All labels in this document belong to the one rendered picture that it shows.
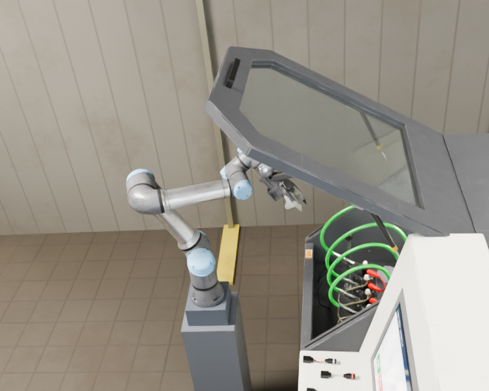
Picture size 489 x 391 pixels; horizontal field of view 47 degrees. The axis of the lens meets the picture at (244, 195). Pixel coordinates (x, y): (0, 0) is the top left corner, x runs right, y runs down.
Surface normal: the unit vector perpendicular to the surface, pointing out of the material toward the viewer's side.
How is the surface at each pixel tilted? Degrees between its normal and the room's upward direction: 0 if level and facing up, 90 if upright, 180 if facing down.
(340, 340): 90
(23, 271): 0
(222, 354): 90
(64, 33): 90
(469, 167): 0
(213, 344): 90
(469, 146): 0
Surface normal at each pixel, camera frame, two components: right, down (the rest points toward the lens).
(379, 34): -0.07, 0.58
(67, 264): -0.10, -0.81
